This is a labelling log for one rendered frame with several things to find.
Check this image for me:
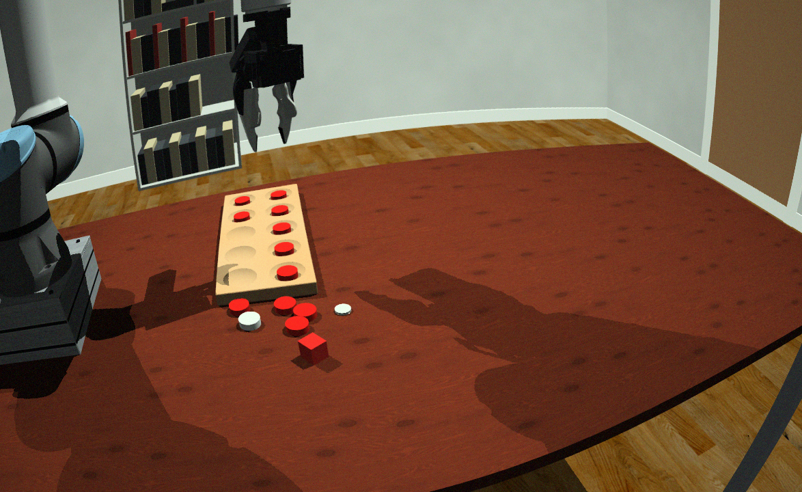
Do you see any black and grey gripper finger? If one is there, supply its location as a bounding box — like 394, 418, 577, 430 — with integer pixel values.
272, 81, 297, 144
233, 69, 262, 152

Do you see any tan tray with round pockets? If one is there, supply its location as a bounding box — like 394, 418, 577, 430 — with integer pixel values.
215, 184, 318, 305

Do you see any red cube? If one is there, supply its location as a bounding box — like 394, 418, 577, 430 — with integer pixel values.
298, 333, 329, 365

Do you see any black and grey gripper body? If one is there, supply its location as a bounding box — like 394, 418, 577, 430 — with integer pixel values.
239, 7, 304, 88

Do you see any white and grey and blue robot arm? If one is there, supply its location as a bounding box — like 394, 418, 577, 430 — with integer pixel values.
0, 0, 84, 297

